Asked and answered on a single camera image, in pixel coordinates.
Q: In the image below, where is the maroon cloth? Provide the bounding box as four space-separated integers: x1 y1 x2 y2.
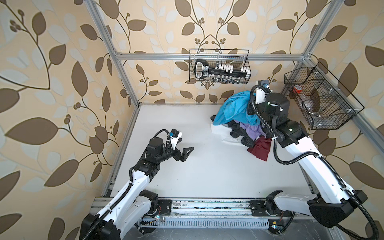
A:
247 136 272 162

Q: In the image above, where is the red capped clear bottle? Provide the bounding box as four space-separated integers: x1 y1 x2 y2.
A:
292 85 308 101

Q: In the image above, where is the black socket tool set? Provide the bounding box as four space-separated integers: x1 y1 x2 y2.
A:
193 59 251 79

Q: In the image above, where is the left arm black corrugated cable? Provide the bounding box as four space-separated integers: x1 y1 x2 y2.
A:
80 128 172 240

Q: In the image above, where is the aluminium frame left post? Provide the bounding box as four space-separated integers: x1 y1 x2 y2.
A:
85 0 140 109

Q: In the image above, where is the right black wire basket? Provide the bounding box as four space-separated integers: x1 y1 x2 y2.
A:
284 63 365 130

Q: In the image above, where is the dark grey cloth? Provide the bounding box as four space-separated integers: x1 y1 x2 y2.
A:
223 121 255 148

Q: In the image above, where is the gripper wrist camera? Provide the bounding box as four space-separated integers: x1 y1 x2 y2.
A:
169 129 182 138
258 80 271 92

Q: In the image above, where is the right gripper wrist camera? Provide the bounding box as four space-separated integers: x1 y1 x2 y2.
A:
258 80 271 92

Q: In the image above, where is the teal cloth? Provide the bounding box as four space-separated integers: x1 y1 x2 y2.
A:
213 91 261 126

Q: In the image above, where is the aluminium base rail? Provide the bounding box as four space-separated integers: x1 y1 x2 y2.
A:
89 197 319 229

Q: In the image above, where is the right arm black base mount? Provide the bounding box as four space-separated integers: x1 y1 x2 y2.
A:
249 200 293 218

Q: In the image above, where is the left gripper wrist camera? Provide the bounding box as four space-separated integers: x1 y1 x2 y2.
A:
169 129 182 138

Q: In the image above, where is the aluminium frame right post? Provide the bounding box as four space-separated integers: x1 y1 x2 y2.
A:
302 0 344 61

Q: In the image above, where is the aluminium frame back bar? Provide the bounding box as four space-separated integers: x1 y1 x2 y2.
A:
116 53 305 62

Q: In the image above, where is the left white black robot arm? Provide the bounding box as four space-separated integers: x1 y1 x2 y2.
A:
79 136 194 240

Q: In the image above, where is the white cloth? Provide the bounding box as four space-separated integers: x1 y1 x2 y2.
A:
211 124 244 147

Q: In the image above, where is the aluminium frame post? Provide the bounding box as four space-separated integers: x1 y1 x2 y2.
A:
302 0 344 61
85 0 140 109

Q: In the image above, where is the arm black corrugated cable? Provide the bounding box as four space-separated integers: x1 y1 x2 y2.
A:
80 128 172 240
249 84 380 240

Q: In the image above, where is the lavender purple cloth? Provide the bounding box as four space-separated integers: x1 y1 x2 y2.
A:
235 121 267 141

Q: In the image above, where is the back black wire basket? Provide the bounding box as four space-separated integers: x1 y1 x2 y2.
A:
189 48 252 85

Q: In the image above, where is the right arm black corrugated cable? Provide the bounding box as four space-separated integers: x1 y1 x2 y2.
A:
249 84 380 240

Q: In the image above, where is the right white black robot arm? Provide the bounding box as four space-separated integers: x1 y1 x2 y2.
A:
249 88 374 228

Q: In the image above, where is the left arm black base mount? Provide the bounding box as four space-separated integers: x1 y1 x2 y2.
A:
145 199 172 217

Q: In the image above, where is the black wire basket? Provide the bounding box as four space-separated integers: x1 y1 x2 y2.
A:
284 63 365 130
189 48 252 85

